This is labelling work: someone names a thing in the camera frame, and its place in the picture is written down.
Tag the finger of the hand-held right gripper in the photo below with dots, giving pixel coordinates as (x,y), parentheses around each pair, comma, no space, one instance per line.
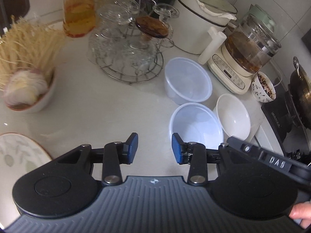
(238,145)

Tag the black induction cooker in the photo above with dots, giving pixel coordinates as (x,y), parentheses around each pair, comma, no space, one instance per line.
(277,119)

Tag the white electric cooking pot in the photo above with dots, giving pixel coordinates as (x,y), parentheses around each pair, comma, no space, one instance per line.
(194,24)

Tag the translucent plastic bowl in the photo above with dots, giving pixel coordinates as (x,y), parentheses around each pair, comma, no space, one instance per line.
(194,126)
(187,82)

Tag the sliced onion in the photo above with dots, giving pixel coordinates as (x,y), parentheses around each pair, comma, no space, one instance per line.
(24,87)

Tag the white bowl with brown foot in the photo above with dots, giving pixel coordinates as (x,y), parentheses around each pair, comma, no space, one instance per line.
(41,102)

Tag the person's right hand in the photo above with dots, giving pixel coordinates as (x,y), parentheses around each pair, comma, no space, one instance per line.
(301,211)

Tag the red lid plastic jar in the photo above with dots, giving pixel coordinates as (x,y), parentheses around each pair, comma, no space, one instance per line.
(77,12)

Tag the leaf print small bowl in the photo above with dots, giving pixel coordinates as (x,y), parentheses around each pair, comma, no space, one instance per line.
(263,87)

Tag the amber glass cup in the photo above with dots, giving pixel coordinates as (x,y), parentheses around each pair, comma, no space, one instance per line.
(151,26)

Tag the cream kettle base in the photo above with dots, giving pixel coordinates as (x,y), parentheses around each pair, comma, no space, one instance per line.
(226,75)

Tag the dark metal wok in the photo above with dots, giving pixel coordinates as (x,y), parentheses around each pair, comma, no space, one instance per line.
(301,89)

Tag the plain white ceramic bowl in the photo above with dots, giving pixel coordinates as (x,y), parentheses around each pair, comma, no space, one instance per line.
(233,116)

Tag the glass electric kettle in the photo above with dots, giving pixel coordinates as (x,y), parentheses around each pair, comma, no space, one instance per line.
(252,46)

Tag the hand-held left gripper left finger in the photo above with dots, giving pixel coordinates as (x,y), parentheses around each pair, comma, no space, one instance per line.
(133,148)

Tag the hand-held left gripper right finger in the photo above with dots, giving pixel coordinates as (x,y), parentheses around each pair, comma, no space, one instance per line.
(177,148)

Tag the cluster of clear glass cups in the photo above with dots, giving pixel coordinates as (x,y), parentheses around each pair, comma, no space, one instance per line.
(109,38)

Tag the dark cutting board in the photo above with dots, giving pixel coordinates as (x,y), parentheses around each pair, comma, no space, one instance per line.
(12,0)

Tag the leaf pattern ceramic plate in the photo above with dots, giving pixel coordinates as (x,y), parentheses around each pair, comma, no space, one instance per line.
(21,150)

